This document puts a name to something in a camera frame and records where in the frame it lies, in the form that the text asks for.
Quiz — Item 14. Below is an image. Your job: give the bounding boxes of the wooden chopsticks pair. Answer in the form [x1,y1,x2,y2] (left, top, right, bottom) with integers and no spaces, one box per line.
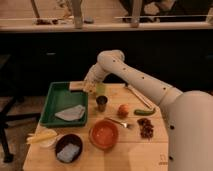
[125,83,153,109]

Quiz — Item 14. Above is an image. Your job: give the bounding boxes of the dark brown bowl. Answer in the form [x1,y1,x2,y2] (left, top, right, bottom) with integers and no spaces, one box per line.
[55,134,83,163]

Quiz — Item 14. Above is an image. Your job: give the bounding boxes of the blue sponge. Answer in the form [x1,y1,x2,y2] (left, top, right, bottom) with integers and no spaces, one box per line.
[57,144,80,163]

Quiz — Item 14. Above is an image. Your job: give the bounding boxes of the green plastic tray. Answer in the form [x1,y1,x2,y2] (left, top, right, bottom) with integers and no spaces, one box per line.
[40,82,88,128]

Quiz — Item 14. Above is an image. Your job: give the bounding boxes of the black office chair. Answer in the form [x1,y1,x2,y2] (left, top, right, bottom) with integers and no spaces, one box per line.
[0,54,41,163]

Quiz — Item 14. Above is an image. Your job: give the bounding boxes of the small metal cup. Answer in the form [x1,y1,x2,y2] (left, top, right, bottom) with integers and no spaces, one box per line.
[96,95,108,112]

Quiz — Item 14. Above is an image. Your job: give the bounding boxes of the small white bowl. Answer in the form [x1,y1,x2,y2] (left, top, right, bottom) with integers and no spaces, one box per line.
[39,129,58,149]

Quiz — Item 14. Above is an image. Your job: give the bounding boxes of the dark red grape bunch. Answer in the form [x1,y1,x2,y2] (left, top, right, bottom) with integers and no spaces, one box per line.
[137,118,154,139]

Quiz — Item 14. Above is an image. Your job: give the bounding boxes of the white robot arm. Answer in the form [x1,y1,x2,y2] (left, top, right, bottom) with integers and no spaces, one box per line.
[84,50,213,171]

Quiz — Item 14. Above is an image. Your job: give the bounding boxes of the grey folded cloth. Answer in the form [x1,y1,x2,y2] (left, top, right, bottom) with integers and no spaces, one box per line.
[55,105,85,121]

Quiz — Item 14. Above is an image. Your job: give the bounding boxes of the orange round fruit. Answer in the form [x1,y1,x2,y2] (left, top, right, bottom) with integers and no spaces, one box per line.
[117,104,129,118]

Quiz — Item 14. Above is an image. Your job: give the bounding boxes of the orange ceramic bowl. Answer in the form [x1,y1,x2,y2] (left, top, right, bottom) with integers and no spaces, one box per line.
[89,119,119,150]

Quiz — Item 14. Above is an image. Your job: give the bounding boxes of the metal fork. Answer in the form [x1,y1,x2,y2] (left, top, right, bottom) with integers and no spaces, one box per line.
[104,117,133,129]

